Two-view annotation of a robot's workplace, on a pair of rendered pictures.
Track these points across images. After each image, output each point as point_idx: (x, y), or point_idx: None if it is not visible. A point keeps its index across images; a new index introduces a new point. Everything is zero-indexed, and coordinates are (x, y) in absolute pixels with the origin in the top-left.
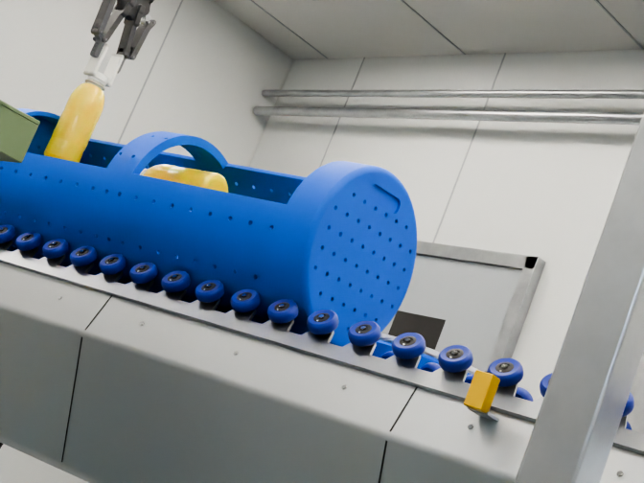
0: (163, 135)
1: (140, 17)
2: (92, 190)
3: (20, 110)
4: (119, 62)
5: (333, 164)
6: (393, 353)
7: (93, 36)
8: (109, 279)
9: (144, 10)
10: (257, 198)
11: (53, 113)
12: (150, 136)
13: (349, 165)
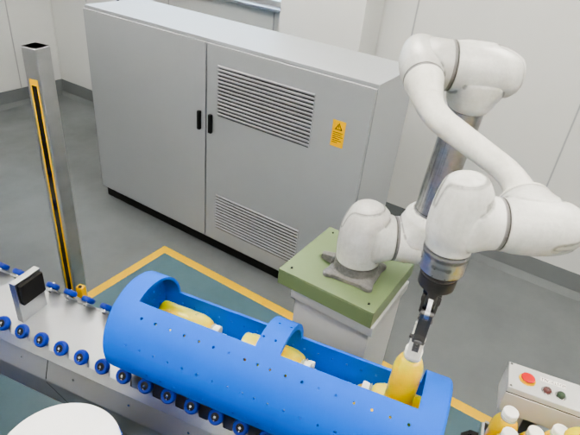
0: (286, 318)
1: (420, 303)
2: (305, 349)
3: (438, 374)
4: (410, 339)
5: (167, 275)
6: (104, 358)
7: (432, 320)
8: None
9: (421, 296)
10: (197, 297)
11: (425, 378)
12: (293, 321)
13: (158, 273)
